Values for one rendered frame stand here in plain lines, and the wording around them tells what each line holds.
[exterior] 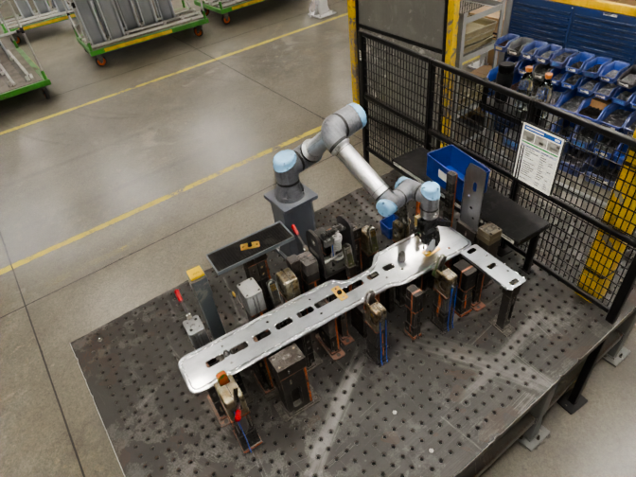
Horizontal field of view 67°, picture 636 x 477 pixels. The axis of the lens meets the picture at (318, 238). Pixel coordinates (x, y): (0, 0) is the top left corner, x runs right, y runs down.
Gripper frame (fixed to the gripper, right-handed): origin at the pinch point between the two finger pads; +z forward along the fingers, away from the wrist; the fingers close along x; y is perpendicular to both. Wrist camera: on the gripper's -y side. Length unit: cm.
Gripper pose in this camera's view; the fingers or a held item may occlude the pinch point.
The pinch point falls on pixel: (431, 247)
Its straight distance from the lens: 221.0
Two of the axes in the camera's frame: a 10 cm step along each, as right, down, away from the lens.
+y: -8.4, 4.3, -3.3
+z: 1.1, 7.4, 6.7
